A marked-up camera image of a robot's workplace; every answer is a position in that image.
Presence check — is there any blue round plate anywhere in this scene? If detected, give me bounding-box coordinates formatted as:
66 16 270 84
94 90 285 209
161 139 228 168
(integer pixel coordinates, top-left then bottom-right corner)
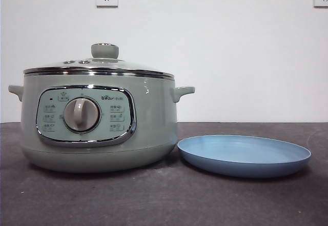
177 134 313 179

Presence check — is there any glass lid with green knob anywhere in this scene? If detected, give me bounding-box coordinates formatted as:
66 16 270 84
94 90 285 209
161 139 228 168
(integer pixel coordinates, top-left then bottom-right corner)
23 42 175 80

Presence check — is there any pale green electric steamer pot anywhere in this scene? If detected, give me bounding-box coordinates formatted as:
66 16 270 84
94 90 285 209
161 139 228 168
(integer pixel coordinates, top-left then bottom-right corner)
8 72 196 174

